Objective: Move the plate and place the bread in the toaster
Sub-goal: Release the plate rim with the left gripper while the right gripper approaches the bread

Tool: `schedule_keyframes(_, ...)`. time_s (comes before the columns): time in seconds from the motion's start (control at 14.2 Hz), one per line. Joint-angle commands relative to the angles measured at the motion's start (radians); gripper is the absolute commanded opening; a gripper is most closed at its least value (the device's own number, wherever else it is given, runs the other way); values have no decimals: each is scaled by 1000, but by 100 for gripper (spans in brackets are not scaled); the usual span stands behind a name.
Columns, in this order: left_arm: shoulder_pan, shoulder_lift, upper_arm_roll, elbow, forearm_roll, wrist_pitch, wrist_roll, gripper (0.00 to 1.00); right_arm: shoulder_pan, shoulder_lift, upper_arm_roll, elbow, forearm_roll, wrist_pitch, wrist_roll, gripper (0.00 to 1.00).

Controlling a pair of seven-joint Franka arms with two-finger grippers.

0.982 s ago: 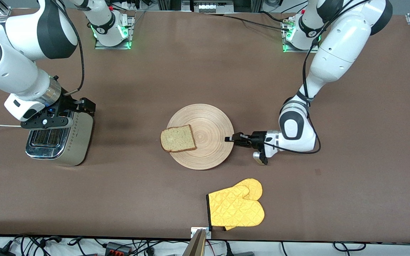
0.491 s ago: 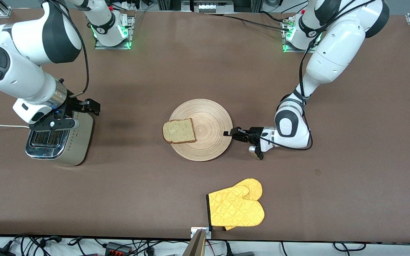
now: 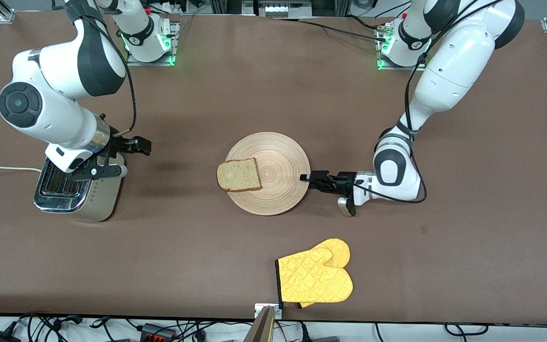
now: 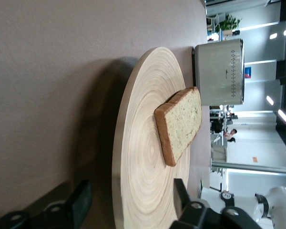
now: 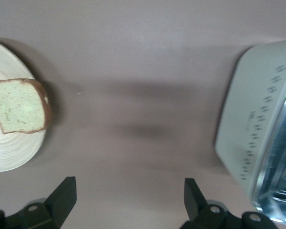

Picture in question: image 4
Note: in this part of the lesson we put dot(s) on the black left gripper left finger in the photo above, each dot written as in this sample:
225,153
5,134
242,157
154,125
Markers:
62,214

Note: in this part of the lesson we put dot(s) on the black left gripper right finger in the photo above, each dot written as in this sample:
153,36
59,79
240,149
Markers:
205,218

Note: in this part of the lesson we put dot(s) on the round wooden plate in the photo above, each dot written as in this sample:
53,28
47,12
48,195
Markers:
143,152

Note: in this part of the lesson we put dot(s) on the slice of brown bread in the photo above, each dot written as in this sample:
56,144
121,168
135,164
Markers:
181,124

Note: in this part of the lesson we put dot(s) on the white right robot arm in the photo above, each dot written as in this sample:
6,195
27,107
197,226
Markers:
278,198

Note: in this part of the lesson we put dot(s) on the silver beige two-slot toaster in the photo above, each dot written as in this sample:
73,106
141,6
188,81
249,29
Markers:
219,74

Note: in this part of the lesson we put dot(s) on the person in white shirt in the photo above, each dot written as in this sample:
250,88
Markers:
230,135

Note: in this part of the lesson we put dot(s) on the green potted plant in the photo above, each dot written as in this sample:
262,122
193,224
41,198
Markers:
228,23

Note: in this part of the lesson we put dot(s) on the blue wall sign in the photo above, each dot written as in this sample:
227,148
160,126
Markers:
248,72

